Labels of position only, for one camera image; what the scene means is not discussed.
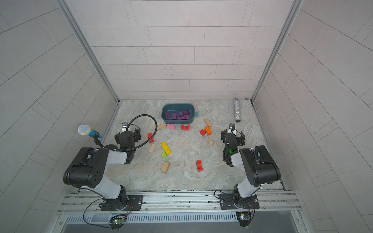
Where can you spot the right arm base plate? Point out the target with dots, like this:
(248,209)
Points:
(234,201)

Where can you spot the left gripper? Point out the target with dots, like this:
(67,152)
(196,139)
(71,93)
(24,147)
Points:
(135,136)

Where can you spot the red arch brick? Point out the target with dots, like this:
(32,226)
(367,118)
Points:
(185,128)

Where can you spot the glittery silver cylinder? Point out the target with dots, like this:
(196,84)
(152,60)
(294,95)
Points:
(237,110)

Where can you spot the orange brick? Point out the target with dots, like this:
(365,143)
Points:
(208,130)

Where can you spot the natural wood brick right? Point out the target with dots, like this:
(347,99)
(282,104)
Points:
(208,122)

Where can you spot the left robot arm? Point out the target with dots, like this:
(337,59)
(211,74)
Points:
(87,169)

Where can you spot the microphone on black stand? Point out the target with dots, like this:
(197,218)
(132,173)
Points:
(86,130)

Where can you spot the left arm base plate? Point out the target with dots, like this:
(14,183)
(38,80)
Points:
(122,203)

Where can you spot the yellow long brick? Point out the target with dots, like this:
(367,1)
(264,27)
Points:
(165,148)

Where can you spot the pink brick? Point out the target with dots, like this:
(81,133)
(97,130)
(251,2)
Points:
(172,127)

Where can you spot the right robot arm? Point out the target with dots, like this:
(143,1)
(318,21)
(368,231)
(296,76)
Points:
(259,166)

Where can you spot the right circuit board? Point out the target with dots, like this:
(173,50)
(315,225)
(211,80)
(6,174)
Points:
(244,219)

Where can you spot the long natural wood brick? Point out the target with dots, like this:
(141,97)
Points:
(161,126)

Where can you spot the circuit board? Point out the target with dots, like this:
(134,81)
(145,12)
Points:
(116,222)
(244,219)

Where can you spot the teal storage bin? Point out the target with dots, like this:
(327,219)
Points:
(176,108)

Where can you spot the left circuit board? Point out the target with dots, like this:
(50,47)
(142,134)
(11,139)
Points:
(116,222)

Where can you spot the red rectangular brick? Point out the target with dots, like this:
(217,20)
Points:
(149,136)

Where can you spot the red notched brick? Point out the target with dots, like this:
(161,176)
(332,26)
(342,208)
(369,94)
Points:
(199,166)

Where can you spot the aluminium mounting rail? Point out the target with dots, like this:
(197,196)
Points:
(179,201)

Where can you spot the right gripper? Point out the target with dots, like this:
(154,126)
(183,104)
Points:
(225,136)

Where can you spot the natural wood brick left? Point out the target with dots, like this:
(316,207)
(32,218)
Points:
(152,148)

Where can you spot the natural wood brick front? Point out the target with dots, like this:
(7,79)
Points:
(165,167)

